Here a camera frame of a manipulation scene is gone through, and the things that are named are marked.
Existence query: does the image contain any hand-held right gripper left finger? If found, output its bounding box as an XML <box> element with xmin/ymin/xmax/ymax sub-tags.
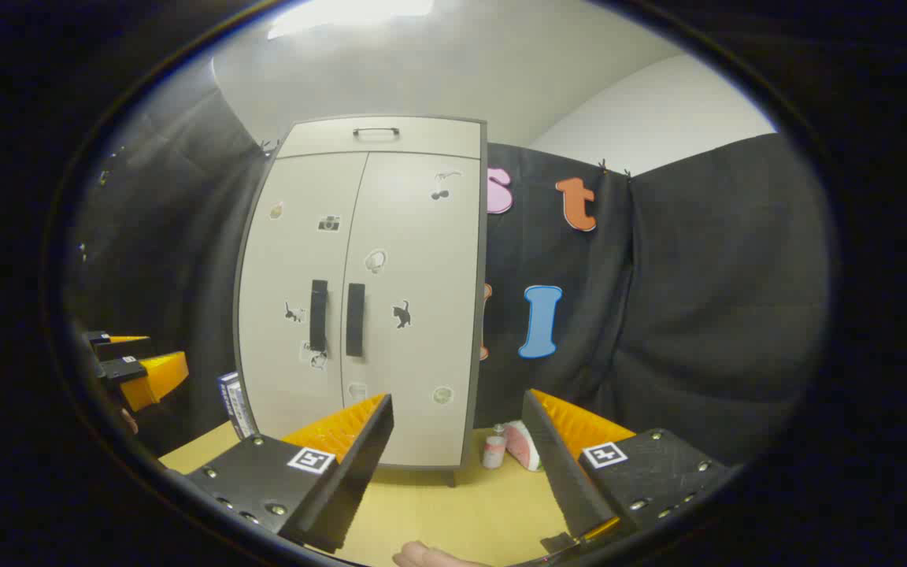
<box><xmin>183</xmin><ymin>393</ymin><xmax>395</xmax><ymax>554</ymax></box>

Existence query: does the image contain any camera sticker shoe cabinet door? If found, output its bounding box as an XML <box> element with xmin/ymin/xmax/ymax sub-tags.
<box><xmin>237</xmin><ymin>152</ymin><xmax>368</xmax><ymax>442</ymax></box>

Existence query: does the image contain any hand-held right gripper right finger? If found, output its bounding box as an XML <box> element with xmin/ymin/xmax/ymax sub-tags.
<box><xmin>521</xmin><ymin>388</ymin><xmax>730</xmax><ymax>552</ymax></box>

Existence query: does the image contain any blue and white box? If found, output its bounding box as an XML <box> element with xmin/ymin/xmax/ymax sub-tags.
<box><xmin>217</xmin><ymin>372</ymin><xmax>259</xmax><ymax>439</ymax></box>

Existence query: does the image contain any watermelon slice toy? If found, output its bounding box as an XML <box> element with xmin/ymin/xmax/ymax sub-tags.
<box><xmin>505</xmin><ymin>420</ymin><xmax>542</xmax><ymax>472</ymax></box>

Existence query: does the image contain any beige cabinet drawer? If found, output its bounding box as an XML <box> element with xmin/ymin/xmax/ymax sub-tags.
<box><xmin>276</xmin><ymin>118</ymin><xmax>484</xmax><ymax>161</ymax></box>

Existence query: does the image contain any small pink bottle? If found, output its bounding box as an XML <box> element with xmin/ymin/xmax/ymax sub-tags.
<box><xmin>482</xmin><ymin>424</ymin><xmax>508</xmax><ymax>470</ymax></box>

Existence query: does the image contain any cherry sticker shoe cabinet door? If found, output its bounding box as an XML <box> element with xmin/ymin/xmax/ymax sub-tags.
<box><xmin>341</xmin><ymin>150</ymin><xmax>484</xmax><ymax>467</ymax></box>

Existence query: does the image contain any black backdrop cloth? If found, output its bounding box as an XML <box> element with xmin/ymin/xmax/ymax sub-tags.
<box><xmin>64</xmin><ymin>79</ymin><xmax>832</xmax><ymax>465</ymax></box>

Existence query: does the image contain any grey double-door shoe cabinet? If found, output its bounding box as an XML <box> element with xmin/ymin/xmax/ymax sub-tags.
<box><xmin>233</xmin><ymin>116</ymin><xmax>489</xmax><ymax>487</ymax></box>

